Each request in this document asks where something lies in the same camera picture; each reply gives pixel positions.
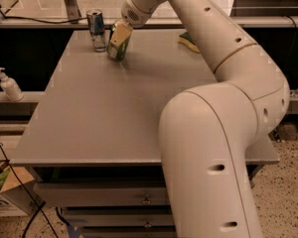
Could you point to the cardboard box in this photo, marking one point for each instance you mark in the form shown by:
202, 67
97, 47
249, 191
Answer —
16, 192

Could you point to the blue silver redbull can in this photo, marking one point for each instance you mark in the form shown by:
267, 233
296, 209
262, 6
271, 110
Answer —
96, 29

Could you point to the green yellow sponge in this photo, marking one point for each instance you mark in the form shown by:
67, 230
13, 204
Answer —
186, 40

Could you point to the grey drawer cabinet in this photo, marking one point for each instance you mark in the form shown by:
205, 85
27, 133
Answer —
99, 119

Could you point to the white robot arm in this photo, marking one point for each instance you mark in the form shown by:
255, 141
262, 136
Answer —
205, 131

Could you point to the green soda can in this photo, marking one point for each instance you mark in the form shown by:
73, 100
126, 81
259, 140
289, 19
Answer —
118, 53

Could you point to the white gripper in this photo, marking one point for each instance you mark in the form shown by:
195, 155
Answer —
133, 14

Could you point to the top grey drawer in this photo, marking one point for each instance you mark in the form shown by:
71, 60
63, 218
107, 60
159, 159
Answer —
103, 193

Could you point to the grey drawer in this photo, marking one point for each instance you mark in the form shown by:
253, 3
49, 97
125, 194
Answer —
103, 193
129, 216
129, 232

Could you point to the middle grey drawer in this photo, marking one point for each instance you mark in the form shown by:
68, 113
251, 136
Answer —
129, 216

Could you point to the grey metal post left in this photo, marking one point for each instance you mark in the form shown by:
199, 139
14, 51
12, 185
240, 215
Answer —
73, 11

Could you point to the white pump bottle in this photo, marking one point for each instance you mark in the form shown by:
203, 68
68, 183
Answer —
10, 86

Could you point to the bottom grey drawer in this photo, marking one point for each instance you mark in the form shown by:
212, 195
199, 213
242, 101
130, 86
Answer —
129, 232

